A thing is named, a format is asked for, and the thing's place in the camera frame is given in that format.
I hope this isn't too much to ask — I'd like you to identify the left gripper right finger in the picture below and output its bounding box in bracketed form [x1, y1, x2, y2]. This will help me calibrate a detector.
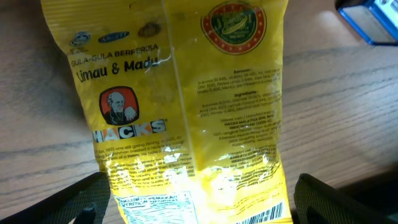
[294, 173, 397, 224]

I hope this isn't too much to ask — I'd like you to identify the large yellow Hacks candy bag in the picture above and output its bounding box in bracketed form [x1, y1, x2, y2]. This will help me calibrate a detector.
[41, 0, 292, 223]

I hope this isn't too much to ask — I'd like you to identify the small blue card box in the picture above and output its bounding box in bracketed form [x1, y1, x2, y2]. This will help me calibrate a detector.
[335, 0, 397, 47]

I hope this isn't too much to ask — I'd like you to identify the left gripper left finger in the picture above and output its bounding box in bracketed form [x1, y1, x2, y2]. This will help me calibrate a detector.
[1, 172, 111, 224]

